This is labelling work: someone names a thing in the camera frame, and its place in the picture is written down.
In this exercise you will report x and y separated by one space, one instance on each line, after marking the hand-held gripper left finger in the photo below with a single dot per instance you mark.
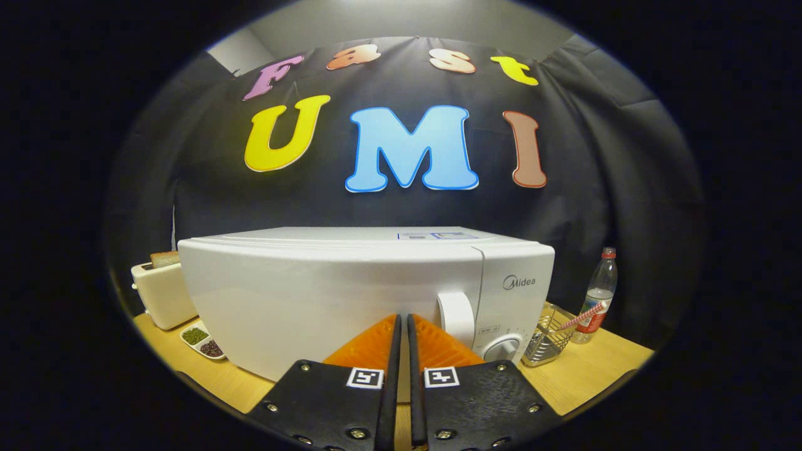
391 388

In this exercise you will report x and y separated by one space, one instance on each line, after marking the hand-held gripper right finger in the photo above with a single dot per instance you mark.
415 388

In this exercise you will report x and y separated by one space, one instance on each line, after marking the white microwave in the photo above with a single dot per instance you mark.
313 294

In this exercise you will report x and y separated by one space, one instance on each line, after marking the pink striped straw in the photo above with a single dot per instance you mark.
583 316

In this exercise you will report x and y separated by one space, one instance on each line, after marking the white divided dish with beans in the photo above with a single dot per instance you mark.
200 341

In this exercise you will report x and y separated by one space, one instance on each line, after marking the clear bottle with red label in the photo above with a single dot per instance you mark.
600 288

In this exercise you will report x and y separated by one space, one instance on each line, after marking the white toaster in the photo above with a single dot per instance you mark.
166 297

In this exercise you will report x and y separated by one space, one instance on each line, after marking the toast slice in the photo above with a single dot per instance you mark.
165 259

